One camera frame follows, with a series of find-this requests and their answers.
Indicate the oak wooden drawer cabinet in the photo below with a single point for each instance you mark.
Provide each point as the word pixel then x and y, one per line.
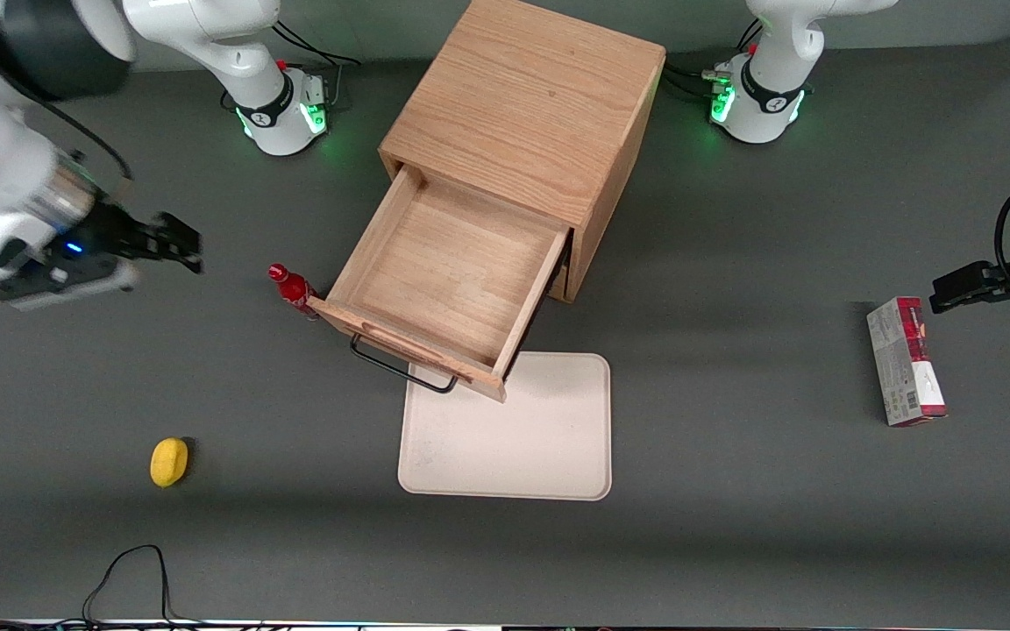
pixel 527 96

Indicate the yellow lemon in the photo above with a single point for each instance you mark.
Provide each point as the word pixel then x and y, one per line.
pixel 168 462

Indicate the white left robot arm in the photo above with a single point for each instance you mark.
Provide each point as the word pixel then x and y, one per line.
pixel 772 88

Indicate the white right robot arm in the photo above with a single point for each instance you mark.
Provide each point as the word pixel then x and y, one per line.
pixel 242 53

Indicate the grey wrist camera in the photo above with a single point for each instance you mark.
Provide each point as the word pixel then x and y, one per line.
pixel 67 282

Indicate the red soda bottle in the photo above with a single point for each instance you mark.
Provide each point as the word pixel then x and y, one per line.
pixel 288 285

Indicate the beige rectangular tray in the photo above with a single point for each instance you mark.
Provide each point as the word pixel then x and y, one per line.
pixel 522 443

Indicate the red and grey carton box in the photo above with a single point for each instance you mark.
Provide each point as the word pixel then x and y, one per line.
pixel 904 364

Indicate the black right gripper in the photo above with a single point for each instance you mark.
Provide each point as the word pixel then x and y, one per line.
pixel 108 235

